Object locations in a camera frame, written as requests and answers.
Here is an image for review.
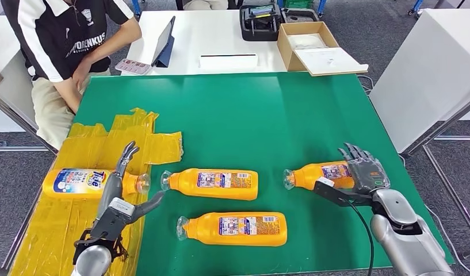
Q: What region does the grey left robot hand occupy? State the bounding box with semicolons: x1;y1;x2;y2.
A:
95;141;166;225

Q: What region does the person's left hand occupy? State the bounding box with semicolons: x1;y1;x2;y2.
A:
71;57;94;91

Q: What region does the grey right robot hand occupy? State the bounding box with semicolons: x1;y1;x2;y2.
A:
337;143;391;195

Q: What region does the orange detergent bottle clear cap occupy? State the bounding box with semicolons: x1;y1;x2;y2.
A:
160;168;259;201
42;168;152;201
282;160;356;191
175;212;288;247

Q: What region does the clear plastic wrap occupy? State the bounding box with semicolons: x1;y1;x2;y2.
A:
347;158;391;193

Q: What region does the person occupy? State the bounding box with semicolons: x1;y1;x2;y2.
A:
182;0;230;11
0;0;143;151

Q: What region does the smartphone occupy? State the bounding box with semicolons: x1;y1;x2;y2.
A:
114;58;152;76

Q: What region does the grey side table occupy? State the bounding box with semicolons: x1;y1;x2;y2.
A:
0;15;60;155

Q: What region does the yellow taped plastic sheet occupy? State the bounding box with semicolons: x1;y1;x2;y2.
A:
9;108;184;276

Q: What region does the tablet in dark case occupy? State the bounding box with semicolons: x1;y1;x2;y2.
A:
151;16;177;68

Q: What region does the white side table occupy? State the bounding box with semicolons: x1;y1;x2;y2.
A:
369;8;470;155

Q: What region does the green table mat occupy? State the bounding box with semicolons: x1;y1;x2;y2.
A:
7;71;455;276

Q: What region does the white bag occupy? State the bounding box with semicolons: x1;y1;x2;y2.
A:
288;33;328;50

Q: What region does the white flat box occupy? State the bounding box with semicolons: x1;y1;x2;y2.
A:
199;53;259;71

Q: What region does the open cardboard box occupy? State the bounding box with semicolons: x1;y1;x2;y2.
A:
277;21;369;77

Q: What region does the grey moulded tray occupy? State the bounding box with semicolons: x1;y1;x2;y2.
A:
280;7;320;24

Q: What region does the black tool case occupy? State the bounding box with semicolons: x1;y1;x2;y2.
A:
239;3;282;42

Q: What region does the green plastic crate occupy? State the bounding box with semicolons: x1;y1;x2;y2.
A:
282;0;314;9

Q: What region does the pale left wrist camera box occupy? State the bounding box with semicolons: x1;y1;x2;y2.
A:
90;197;136;243

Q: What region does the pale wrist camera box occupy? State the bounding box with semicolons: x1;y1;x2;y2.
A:
314;177;375;208
90;197;136;243

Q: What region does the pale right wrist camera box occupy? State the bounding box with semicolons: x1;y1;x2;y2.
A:
314;177;375;208

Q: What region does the black right camera cable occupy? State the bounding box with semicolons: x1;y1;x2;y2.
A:
343;200;375;276

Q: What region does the white floor cable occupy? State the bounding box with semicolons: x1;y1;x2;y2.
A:
421;202;470;276

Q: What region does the grey cable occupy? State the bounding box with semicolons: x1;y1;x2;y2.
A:
356;73;375;94

